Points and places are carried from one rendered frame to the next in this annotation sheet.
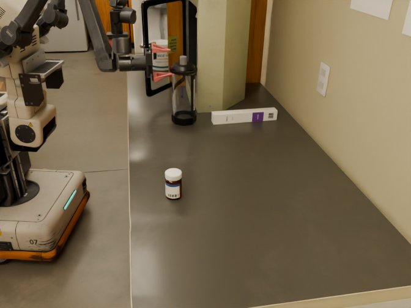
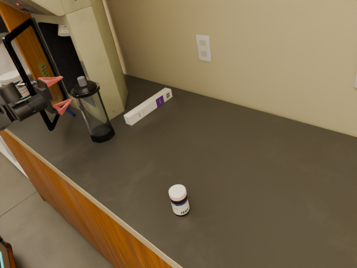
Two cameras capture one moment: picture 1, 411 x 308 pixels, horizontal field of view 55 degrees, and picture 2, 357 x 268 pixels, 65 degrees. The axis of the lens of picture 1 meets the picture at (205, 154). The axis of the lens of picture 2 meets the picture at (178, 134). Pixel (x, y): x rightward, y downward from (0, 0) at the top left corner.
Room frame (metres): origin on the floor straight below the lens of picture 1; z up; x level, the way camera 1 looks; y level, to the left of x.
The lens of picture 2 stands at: (0.48, 0.34, 1.59)
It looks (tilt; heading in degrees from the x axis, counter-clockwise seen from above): 35 degrees down; 329
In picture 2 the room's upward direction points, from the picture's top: 11 degrees counter-clockwise
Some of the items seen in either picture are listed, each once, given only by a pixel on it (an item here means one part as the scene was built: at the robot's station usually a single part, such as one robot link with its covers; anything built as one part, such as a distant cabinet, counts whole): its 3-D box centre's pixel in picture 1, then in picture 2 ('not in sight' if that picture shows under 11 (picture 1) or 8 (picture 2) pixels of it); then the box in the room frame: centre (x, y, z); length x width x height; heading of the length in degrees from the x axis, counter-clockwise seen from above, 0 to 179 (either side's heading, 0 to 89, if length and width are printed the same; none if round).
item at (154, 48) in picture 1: (158, 54); (52, 85); (1.54, 0.19, 1.21); 0.09 x 0.07 x 0.07; 100
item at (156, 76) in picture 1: (159, 71); (59, 101); (1.55, 0.19, 1.14); 0.09 x 0.07 x 0.07; 100
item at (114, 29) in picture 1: (117, 29); not in sight; (1.98, 0.45, 1.21); 0.10 x 0.07 x 0.07; 101
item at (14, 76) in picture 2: not in sight; (16, 86); (2.27, 0.27, 1.02); 0.13 x 0.13 x 0.15
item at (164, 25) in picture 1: (166, 45); (40, 74); (1.77, 0.18, 1.19); 0.30 x 0.01 x 0.40; 150
